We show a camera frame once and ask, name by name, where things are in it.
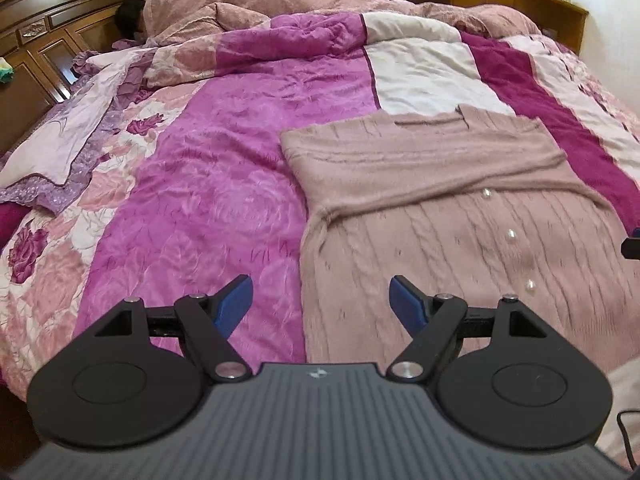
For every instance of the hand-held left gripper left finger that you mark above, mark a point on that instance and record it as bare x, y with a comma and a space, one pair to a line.
232, 301

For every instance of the carved wooden headboard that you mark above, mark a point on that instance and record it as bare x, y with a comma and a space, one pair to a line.
50, 35

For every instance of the purple patchwork quilt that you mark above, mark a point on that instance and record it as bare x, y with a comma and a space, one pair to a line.
210, 185

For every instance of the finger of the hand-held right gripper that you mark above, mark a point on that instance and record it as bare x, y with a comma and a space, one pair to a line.
631, 247

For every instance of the lilac ruffled pillow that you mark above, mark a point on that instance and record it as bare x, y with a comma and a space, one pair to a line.
65, 130

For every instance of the green cloth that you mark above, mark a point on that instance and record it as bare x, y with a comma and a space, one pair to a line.
5, 72

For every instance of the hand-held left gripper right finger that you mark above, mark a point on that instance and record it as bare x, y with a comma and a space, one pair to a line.
407, 301

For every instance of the pink knit cardigan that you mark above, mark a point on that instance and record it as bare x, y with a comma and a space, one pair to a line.
450, 240

